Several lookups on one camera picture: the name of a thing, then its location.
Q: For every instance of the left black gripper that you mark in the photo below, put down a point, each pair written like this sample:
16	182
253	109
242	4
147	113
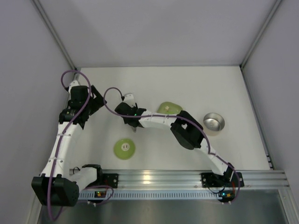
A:
97	100

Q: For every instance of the green round lid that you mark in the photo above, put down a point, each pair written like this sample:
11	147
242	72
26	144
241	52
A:
124	149

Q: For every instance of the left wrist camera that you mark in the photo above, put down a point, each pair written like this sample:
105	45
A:
72	84

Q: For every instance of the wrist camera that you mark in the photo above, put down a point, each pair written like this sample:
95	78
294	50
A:
129	100
72	84

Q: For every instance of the slotted cable duct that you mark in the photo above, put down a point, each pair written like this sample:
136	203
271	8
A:
163	195

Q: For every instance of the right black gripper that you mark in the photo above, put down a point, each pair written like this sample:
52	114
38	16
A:
130	120

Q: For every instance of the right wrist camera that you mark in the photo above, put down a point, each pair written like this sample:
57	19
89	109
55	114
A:
129	100

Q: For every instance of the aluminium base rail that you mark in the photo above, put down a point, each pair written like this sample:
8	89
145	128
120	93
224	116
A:
192	180

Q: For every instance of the steel bowl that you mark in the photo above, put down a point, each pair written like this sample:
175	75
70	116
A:
214	123

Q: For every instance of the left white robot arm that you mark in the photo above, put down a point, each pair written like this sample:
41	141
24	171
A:
55	185

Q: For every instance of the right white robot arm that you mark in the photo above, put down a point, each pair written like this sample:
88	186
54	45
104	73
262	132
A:
189	134

